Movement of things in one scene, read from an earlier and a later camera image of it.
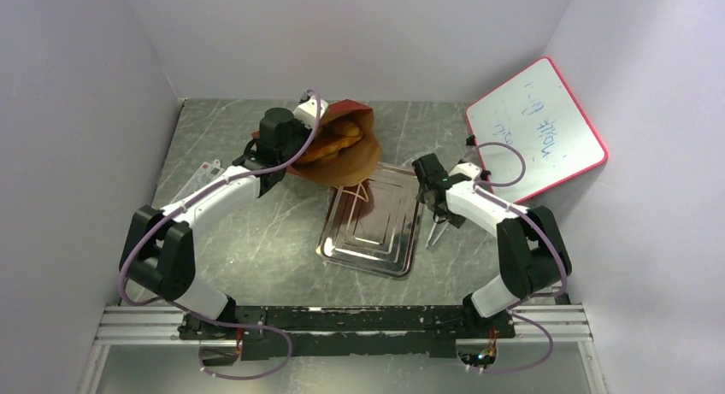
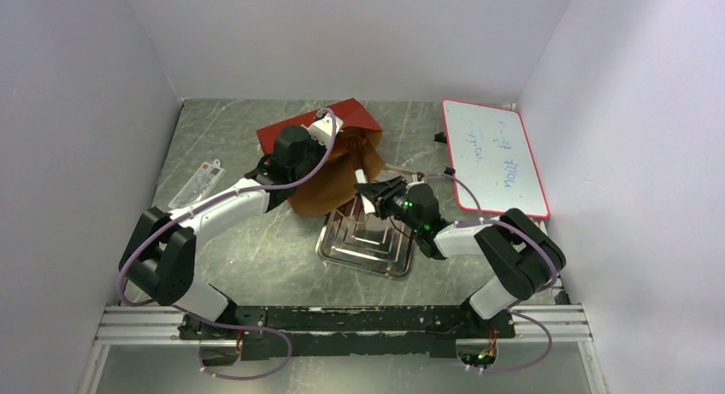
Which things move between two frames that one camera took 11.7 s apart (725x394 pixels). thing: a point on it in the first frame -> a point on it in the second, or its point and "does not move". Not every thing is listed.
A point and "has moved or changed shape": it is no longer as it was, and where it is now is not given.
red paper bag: x=356 y=161 has moved or changed shape
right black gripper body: x=436 y=208 -> x=386 y=197
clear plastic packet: x=205 y=173 does not move
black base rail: x=271 y=332 does not move
